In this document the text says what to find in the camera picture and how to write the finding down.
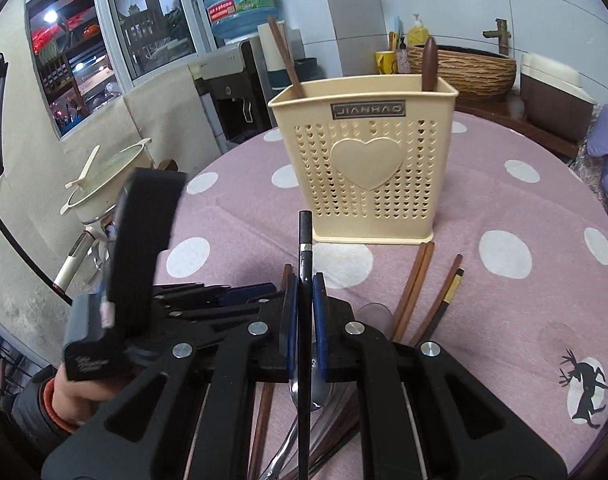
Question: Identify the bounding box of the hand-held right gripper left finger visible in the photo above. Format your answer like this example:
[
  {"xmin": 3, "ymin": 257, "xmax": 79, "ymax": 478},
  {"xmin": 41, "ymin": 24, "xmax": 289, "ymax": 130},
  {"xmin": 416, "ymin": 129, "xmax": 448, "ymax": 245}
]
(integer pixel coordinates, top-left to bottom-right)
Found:
[{"xmin": 40, "ymin": 272, "xmax": 301, "ymax": 480}]

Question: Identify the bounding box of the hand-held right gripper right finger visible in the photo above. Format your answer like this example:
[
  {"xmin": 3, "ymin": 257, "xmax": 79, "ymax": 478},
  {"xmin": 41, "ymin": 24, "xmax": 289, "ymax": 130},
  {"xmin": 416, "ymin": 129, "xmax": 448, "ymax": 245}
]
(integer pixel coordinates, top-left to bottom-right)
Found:
[{"xmin": 311, "ymin": 272, "xmax": 570, "ymax": 480}]

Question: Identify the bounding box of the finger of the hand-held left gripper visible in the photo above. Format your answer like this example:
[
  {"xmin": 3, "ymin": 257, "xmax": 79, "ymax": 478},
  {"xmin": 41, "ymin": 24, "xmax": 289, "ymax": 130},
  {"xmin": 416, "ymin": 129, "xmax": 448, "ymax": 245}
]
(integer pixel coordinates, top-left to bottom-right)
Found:
[
  {"xmin": 154, "ymin": 282, "xmax": 278, "ymax": 307},
  {"xmin": 166, "ymin": 304, "xmax": 257, "ymax": 322}
]

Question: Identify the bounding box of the black chopstick with silver band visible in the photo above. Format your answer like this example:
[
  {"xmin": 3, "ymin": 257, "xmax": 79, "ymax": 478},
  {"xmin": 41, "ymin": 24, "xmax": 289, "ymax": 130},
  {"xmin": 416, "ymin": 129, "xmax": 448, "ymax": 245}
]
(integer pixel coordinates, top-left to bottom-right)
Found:
[{"xmin": 297, "ymin": 210, "xmax": 315, "ymax": 480}]

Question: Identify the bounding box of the metal spoon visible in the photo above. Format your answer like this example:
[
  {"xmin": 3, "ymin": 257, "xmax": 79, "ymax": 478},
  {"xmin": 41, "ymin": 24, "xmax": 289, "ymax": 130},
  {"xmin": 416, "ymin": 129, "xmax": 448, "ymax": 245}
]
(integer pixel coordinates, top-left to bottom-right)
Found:
[{"xmin": 261, "ymin": 360, "xmax": 337, "ymax": 480}]

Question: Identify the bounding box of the brown wooden chopstick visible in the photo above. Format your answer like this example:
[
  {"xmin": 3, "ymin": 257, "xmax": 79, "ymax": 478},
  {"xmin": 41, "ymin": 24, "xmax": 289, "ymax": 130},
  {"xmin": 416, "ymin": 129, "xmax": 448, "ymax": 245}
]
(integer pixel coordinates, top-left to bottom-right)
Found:
[
  {"xmin": 394, "ymin": 241, "xmax": 437, "ymax": 342},
  {"xmin": 390, "ymin": 241, "xmax": 429, "ymax": 341}
]

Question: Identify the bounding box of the black chopstick with gold band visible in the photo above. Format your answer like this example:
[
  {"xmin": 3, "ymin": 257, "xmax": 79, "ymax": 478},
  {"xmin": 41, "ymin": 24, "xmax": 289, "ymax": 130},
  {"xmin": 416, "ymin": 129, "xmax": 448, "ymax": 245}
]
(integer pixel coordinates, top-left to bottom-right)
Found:
[{"xmin": 409, "ymin": 254, "xmax": 465, "ymax": 348}]

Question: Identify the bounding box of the cream plastic utensil holder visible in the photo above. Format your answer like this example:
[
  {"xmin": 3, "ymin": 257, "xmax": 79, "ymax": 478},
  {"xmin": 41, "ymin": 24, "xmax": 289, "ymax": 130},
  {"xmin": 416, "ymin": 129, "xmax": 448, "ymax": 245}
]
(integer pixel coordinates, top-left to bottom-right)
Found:
[{"xmin": 267, "ymin": 74, "xmax": 460, "ymax": 246}]

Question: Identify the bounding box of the person's left forearm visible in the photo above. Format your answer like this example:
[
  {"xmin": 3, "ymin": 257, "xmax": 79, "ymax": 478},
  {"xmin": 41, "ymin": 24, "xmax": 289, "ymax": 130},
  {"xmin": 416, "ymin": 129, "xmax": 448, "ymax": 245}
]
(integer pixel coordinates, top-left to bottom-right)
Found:
[{"xmin": 0, "ymin": 364, "xmax": 81, "ymax": 457}]

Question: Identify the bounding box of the person's left hand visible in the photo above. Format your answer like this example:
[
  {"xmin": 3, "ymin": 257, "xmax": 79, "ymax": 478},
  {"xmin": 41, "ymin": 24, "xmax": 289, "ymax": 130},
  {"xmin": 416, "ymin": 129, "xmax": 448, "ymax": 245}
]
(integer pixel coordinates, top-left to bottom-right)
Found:
[{"xmin": 51, "ymin": 361, "xmax": 131, "ymax": 427}]

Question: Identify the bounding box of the cream cooking pot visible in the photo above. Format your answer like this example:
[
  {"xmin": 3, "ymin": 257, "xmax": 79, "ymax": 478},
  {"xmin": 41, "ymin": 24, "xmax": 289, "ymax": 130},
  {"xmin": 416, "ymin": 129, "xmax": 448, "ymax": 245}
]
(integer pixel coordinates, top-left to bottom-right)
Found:
[{"xmin": 60, "ymin": 137, "xmax": 153, "ymax": 225}]

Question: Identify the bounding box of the white tube with dark tip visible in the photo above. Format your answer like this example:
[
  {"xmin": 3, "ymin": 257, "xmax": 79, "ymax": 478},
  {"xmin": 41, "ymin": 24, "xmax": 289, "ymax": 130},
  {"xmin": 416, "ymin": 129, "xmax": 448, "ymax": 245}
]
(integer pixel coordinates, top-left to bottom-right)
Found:
[{"xmin": 52, "ymin": 231, "xmax": 111, "ymax": 294}]

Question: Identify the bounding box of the cream plastic ladle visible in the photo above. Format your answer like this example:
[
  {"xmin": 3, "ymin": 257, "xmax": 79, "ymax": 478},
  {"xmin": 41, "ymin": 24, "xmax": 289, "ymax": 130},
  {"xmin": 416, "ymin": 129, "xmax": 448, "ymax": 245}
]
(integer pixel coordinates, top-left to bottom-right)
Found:
[{"xmin": 65, "ymin": 144, "xmax": 101, "ymax": 189}]

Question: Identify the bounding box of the beige cloth cover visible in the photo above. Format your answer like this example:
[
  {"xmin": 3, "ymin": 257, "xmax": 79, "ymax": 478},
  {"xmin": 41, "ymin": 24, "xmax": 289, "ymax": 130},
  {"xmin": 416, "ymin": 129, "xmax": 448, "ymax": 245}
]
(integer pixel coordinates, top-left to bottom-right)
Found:
[{"xmin": 120, "ymin": 66, "xmax": 225, "ymax": 182}]

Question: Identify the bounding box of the grey water dispenser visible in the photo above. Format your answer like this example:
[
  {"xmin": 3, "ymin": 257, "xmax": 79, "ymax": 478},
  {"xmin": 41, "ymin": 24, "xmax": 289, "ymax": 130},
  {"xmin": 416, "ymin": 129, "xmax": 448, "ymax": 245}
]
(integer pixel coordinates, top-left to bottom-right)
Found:
[{"xmin": 188, "ymin": 40, "xmax": 279, "ymax": 145}]

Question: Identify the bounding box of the goods shelf behind window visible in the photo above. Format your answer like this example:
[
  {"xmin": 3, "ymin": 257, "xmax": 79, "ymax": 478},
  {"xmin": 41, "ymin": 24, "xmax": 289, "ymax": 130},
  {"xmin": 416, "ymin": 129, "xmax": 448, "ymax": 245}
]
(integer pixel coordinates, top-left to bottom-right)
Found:
[{"xmin": 29, "ymin": 7, "xmax": 116, "ymax": 128}]

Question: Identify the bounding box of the pink polka dot tablecloth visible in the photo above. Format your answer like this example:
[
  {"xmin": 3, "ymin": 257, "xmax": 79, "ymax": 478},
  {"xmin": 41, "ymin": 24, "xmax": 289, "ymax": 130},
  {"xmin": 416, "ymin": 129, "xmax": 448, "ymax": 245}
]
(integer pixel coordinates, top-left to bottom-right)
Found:
[{"xmin": 156, "ymin": 110, "xmax": 608, "ymax": 480}]

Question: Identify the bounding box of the white framed window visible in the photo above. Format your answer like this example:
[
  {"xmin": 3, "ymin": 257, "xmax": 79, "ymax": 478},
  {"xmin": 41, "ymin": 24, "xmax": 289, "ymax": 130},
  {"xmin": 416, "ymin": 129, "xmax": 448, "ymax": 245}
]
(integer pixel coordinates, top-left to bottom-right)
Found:
[{"xmin": 23, "ymin": 0, "xmax": 215, "ymax": 139}]

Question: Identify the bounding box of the white paper cup tube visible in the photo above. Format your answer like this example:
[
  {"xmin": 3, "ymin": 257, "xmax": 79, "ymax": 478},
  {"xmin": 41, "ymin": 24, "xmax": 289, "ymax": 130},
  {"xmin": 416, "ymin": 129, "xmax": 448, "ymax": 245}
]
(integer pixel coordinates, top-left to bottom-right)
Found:
[{"xmin": 257, "ymin": 22, "xmax": 305, "ymax": 92}]

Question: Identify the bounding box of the yellow mug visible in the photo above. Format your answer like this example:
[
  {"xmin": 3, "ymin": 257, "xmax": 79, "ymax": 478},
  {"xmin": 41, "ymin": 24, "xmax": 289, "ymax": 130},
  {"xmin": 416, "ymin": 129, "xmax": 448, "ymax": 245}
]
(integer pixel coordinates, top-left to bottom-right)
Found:
[{"xmin": 375, "ymin": 50, "xmax": 410, "ymax": 77}]

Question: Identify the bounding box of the dark wooden cabinet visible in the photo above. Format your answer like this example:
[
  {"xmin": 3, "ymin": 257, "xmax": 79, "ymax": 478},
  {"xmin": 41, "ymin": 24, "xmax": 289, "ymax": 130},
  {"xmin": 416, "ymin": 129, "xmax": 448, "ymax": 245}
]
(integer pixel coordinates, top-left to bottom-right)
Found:
[{"xmin": 453, "ymin": 89, "xmax": 580, "ymax": 162}]

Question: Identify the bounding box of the wicker wash basin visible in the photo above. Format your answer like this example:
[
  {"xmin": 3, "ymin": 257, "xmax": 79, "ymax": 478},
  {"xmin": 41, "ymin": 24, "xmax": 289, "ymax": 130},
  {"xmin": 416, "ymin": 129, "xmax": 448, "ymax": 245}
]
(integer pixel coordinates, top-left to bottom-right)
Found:
[{"xmin": 407, "ymin": 44, "xmax": 517, "ymax": 102}]

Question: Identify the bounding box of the yellow soap dispenser bottle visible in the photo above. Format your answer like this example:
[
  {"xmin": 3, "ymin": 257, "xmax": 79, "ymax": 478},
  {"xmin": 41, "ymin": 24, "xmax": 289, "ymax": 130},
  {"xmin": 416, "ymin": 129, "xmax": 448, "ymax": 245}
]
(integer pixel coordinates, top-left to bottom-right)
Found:
[{"xmin": 406, "ymin": 13, "xmax": 430, "ymax": 49}]

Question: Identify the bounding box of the white and brown rice cooker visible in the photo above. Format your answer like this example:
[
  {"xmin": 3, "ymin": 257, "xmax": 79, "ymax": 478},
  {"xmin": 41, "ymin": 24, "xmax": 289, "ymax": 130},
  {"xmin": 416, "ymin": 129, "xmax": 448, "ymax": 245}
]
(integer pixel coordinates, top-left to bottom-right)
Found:
[{"xmin": 519, "ymin": 52, "xmax": 597, "ymax": 144}]

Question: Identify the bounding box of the purple floral cloth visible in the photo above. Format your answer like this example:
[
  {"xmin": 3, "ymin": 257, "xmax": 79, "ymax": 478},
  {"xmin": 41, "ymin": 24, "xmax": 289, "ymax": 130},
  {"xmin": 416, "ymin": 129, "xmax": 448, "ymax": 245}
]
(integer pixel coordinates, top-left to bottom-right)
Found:
[{"xmin": 585, "ymin": 103, "xmax": 608, "ymax": 233}]

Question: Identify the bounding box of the bamboo style faucet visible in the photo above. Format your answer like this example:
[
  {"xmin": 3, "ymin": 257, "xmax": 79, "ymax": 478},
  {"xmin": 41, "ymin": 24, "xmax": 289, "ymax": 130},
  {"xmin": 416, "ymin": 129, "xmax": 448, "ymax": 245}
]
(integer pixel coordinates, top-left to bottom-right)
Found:
[{"xmin": 482, "ymin": 18, "xmax": 512, "ymax": 56}]

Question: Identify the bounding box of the black cable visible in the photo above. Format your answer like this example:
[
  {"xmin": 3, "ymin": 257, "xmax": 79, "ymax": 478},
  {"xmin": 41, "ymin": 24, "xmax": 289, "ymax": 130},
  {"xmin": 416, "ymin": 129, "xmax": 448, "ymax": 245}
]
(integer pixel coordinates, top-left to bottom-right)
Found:
[{"xmin": 0, "ymin": 194, "xmax": 75, "ymax": 307}]

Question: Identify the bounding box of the light brown wooden utensil handle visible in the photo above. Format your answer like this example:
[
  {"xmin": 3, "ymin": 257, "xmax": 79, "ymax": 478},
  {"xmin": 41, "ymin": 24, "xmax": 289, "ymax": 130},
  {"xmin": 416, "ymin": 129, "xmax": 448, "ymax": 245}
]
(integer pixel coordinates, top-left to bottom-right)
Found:
[{"xmin": 267, "ymin": 16, "xmax": 307, "ymax": 100}]

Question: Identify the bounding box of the dark brown rounded utensil handle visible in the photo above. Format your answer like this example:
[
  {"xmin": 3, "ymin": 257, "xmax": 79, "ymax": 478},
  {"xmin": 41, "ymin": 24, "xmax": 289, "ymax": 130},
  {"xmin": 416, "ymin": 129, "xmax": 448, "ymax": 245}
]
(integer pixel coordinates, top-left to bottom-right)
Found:
[{"xmin": 421, "ymin": 36, "xmax": 439, "ymax": 92}]

